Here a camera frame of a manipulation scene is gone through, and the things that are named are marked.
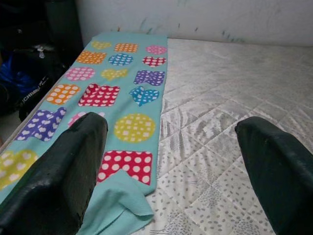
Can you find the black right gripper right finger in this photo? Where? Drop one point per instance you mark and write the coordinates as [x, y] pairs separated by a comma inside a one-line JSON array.
[[281, 176]]

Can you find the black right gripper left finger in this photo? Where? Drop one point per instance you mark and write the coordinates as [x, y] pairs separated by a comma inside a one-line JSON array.
[[56, 183]]

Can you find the teal blanket with dotted patches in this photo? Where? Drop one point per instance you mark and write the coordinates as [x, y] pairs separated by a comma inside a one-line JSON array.
[[127, 107]]

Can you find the grey quilted mattress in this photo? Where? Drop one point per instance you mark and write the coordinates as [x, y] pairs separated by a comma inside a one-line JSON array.
[[232, 98]]

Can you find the black bag white lettering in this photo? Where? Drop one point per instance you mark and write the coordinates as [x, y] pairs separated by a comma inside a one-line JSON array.
[[31, 78]]

